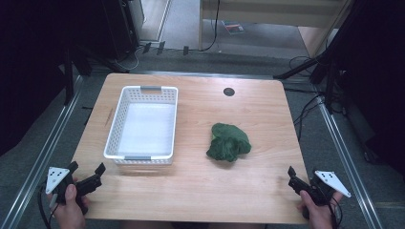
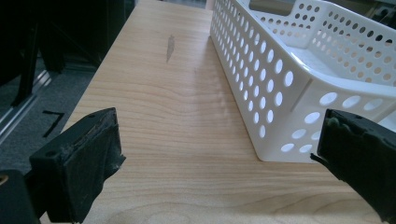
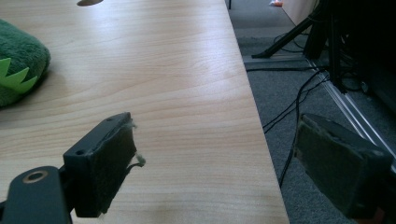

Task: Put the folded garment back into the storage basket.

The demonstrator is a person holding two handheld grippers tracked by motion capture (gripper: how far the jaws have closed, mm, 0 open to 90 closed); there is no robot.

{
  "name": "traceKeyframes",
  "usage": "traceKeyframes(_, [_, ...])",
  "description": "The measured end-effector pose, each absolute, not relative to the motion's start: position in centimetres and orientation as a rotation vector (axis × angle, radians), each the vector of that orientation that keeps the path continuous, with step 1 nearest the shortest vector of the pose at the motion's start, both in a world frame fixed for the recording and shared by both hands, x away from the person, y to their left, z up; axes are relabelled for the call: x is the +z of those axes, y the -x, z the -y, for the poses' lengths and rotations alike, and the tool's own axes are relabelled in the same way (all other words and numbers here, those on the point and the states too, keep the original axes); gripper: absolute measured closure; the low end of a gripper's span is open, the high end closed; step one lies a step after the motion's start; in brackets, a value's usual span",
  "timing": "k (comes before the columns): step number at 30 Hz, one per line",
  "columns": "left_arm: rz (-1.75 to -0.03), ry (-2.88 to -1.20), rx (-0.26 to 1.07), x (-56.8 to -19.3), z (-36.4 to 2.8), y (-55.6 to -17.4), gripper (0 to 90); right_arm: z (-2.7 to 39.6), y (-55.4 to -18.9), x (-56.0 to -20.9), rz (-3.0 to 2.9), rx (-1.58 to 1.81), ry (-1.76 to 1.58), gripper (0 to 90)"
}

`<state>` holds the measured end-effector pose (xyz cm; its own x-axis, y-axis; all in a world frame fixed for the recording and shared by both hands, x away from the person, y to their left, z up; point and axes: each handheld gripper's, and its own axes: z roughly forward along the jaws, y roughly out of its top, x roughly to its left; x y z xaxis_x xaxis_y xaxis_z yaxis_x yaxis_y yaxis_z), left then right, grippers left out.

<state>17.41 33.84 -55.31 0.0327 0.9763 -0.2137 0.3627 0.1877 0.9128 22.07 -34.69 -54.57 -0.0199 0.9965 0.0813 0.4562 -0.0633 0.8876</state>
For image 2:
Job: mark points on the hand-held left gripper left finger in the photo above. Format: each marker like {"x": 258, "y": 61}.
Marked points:
{"x": 77, "y": 174}

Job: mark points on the white perforated plastic basket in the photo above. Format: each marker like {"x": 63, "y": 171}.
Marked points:
{"x": 274, "y": 77}

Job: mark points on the aluminium floor rail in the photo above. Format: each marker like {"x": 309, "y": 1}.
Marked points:
{"x": 18, "y": 102}

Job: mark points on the dark metal stand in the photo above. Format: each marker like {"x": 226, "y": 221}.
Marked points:
{"x": 28, "y": 53}

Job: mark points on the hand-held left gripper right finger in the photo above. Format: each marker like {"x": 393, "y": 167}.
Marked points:
{"x": 358, "y": 149}

